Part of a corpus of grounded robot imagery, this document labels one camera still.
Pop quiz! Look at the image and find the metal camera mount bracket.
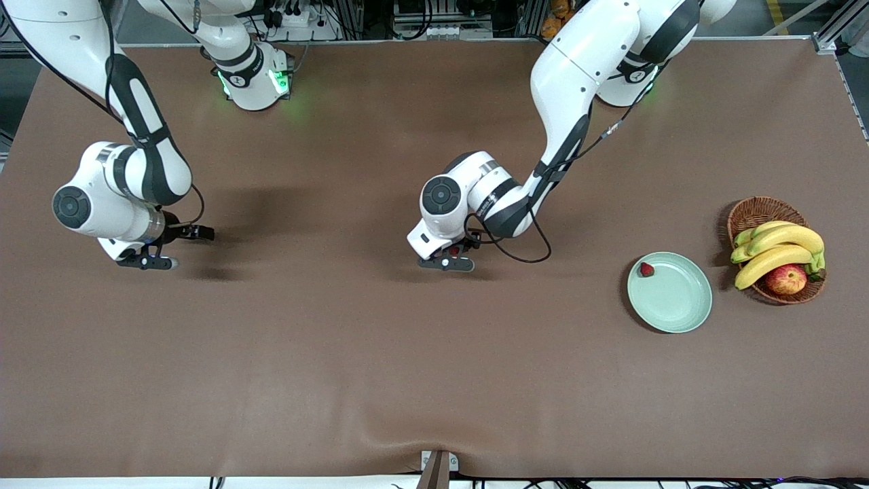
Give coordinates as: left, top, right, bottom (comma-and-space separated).
415, 450, 460, 489

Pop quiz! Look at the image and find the white terminal block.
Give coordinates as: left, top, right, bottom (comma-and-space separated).
424, 26, 494, 41

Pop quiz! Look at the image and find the aluminium frame strut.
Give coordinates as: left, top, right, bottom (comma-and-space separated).
811, 0, 869, 56

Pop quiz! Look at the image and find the pale green plate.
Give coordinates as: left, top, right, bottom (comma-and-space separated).
627, 251, 714, 334

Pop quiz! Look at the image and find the white power strip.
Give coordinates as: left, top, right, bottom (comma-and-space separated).
261, 3, 340, 41

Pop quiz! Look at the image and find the red apple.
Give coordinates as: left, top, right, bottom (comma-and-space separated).
765, 264, 809, 295

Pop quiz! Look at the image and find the brown wicker basket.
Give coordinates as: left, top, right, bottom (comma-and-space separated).
726, 196, 828, 306

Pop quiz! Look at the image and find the yellow banana bunch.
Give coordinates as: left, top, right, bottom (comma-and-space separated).
730, 221, 826, 291

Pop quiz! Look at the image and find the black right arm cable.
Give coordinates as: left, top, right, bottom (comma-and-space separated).
0, 0, 206, 228

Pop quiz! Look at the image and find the orange bread rolls pile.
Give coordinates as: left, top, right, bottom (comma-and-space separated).
541, 0, 575, 39

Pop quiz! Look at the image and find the brown table mat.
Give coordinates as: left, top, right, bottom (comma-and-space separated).
0, 37, 869, 479

